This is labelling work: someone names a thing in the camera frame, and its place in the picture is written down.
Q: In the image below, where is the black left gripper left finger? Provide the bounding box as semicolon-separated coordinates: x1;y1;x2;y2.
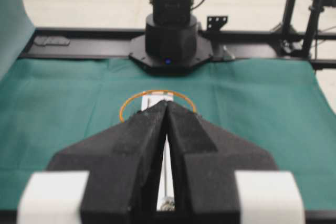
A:
47;101;168;223

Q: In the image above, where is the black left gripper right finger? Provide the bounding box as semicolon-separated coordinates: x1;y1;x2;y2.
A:
166;102;278;223

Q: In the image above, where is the orange rubber band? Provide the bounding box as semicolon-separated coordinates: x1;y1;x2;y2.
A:
119;89;197;123

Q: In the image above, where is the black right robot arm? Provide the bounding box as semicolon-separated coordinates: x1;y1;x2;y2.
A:
135;0;278;223

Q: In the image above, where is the green table cloth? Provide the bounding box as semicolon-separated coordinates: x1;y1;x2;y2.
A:
1;59;335;210

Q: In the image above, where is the black table frame bar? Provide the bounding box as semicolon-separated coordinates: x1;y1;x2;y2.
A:
20;28;335;73

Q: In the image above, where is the black perforated bracket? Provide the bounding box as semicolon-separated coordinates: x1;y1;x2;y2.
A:
206;16;228;31

